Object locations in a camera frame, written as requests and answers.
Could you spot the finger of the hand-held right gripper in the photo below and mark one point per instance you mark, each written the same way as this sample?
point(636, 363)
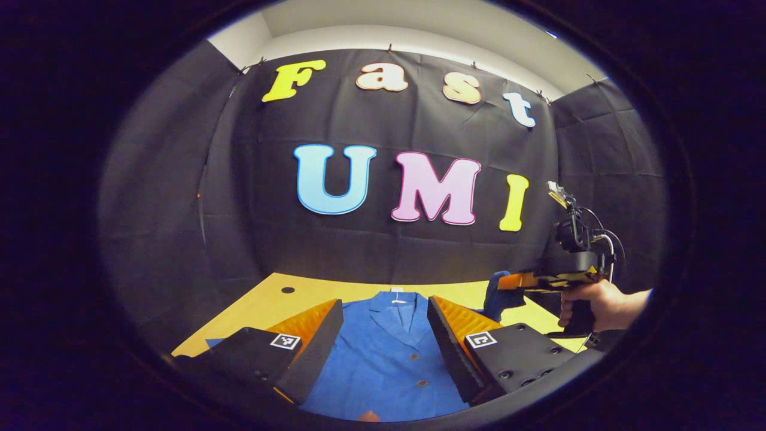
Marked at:
point(517, 281)

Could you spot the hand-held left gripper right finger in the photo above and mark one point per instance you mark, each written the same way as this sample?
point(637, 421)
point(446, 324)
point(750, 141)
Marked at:
point(449, 353)

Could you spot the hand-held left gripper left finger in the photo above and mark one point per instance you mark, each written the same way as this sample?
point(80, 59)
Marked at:
point(317, 353)

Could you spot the black backdrop cloth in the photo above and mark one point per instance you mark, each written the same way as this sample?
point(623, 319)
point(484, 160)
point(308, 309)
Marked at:
point(386, 120)

